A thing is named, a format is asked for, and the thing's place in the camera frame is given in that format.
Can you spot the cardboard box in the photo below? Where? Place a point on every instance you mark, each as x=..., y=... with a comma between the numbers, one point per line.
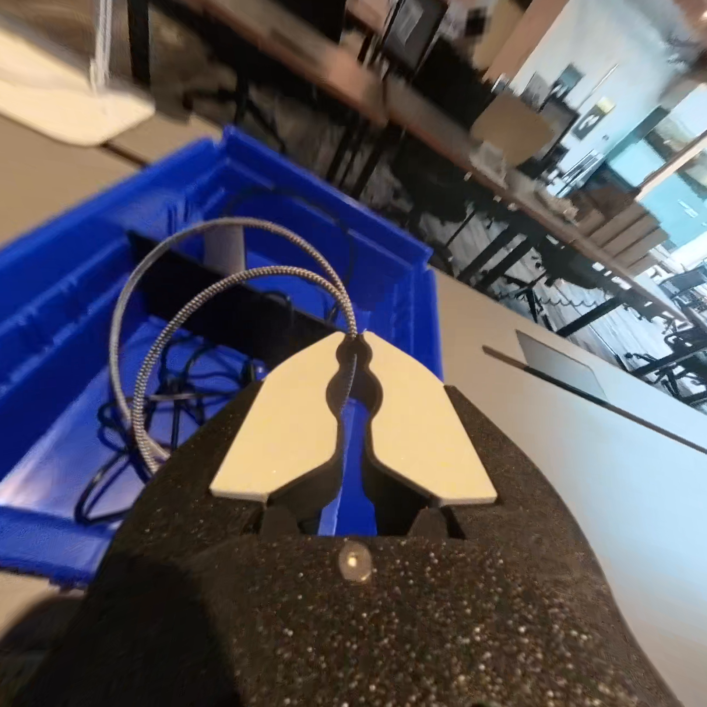
x=513, y=130

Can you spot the grey block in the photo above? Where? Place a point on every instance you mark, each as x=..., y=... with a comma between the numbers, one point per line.
x=223, y=248

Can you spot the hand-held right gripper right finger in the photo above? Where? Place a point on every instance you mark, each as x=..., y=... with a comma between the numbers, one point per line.
x=425, y=436

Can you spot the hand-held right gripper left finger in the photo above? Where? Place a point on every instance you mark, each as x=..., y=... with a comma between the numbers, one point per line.
x=276, y=436

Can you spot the grey flat panel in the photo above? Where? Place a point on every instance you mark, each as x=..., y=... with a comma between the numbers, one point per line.
x=563, y=364

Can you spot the black bin divider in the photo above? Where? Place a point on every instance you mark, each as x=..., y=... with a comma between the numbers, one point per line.
x=160, y=276

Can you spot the blue plastic bin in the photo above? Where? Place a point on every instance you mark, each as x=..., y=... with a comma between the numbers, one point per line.
x=55, y=298

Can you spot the brown background desk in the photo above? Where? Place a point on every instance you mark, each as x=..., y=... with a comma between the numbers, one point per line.
x=353, y=77

